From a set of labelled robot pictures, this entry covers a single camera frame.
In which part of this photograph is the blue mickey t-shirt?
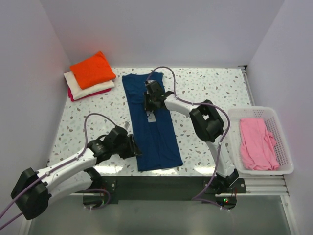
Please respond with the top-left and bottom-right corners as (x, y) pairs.
(122, 74), (183, 171)

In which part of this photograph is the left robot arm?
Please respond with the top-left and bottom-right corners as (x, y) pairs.
(11, 126), (141, 220)

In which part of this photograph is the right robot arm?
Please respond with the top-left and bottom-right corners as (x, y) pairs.
(144, 80), (239, 194)

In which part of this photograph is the orange folded t-shirt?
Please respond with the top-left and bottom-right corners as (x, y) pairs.
(70, 51), (116, 90)

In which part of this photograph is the white folded t-shirt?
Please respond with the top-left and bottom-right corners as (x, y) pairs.
(64, 71), (115, 100)

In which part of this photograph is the red folded t-shirt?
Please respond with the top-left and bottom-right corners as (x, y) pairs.
(67, 88), (111, 102)

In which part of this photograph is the pink t-shirt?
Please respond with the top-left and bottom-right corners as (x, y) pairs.
(239, 118), (279, 171)

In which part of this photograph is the white plastic basket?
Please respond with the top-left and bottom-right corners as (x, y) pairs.
(227, 106), (294, 176)

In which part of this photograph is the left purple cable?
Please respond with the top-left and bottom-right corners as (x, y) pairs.
(0, 113), (118, 222)

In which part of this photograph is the purple cable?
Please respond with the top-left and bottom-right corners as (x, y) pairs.
(0, 113), (118, 222)
(146, 66), (231, 203)

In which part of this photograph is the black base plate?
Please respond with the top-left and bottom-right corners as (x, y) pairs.
(73, 175), (246, 211)

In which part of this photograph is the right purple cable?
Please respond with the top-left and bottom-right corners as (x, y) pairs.
(146, 66), (231, 203)

